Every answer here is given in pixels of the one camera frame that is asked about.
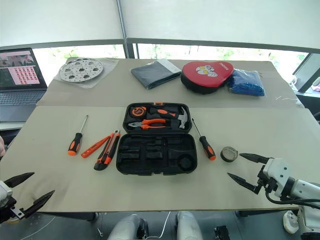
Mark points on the grey folded cloth in bag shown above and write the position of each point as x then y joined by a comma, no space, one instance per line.
152,73

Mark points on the grey window frame post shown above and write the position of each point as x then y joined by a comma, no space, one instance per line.
122,27

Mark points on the orange black utility knife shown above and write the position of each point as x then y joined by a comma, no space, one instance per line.
107,155

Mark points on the black electrical tape roll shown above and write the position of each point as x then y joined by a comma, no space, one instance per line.
228,153

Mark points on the beige paper table cover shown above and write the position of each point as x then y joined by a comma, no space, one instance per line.
160,192
120,92

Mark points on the bystander in pink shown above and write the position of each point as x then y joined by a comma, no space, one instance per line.
2,147

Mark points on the small black floor device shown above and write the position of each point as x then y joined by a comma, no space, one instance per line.
221,233

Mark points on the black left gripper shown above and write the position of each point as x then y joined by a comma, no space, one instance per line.
7,215

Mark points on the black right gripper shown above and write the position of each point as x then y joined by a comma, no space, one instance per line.
268,185

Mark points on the orange voltage tester pen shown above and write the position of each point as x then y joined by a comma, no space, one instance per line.
96,146

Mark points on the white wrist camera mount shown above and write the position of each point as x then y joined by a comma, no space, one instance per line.
277,167
4,192

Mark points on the orange black tape measure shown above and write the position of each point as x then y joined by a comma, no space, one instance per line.
138,111

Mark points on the open laptop computer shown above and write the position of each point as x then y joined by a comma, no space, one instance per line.
20,95

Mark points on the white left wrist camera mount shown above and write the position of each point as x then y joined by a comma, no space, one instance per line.
4,192

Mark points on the silver rounded robot leg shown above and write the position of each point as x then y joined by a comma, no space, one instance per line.
187,226
125,226

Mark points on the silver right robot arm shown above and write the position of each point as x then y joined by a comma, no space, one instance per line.
305,188

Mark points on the thin shaft orange black screwdriver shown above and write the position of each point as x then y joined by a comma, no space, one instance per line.
207,147

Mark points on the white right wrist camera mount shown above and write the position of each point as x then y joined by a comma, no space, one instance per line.
277,167

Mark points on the perforated steel steamer plate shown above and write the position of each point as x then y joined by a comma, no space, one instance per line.
81,70

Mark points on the thick shaft orange black screwdriver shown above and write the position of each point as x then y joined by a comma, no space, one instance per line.
75,145

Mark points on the red heart shaped pad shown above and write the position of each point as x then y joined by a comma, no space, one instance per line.
205,77

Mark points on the black plastic case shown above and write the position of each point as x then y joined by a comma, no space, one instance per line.
140,162

